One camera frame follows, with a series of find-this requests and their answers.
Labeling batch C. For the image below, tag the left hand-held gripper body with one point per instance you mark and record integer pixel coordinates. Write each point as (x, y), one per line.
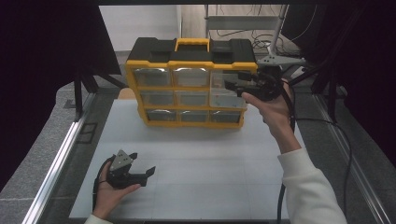
(120, 169)

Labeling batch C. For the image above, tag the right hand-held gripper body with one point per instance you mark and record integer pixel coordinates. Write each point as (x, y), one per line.
(267, 87)

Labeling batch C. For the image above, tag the clear plastic drawer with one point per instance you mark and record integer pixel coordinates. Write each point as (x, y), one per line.
(222, 96)

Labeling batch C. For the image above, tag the yellow black drawer organizer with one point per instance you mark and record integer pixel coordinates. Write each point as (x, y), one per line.
(193, 55)

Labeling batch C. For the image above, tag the person's left hand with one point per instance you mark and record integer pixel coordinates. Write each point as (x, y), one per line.
(107, 194)

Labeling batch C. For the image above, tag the person's right hand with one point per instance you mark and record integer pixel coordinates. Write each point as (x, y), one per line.
(277, 115)

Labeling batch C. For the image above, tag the white power strip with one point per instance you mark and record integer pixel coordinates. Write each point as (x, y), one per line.
(299, 72)

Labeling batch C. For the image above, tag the dark square floor plate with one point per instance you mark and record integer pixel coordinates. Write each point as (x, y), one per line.
(87, 133)

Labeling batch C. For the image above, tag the black metal stand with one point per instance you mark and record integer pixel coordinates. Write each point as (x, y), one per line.
(332, 93)
(77, 96)

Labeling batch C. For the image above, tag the dark curtain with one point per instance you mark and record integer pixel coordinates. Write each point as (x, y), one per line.
(370, 62)
(46, 56)

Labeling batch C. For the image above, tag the white metal desk frame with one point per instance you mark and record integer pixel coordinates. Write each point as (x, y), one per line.
(239, 22)

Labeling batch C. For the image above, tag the aluminium rail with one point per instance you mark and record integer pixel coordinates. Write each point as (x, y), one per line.
(369, 199)
(56, 168)

